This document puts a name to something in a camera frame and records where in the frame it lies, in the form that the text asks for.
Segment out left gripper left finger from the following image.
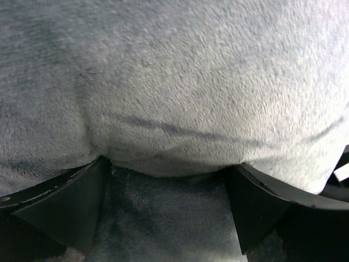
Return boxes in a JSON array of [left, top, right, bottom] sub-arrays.
[[1, 157, 111, 257]]

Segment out zebra and grey pillowcase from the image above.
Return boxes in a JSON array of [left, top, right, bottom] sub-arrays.
[[1, 1, 348, 261]]

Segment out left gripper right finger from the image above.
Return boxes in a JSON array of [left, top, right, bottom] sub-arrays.
[[225, 164, 348, 255]]

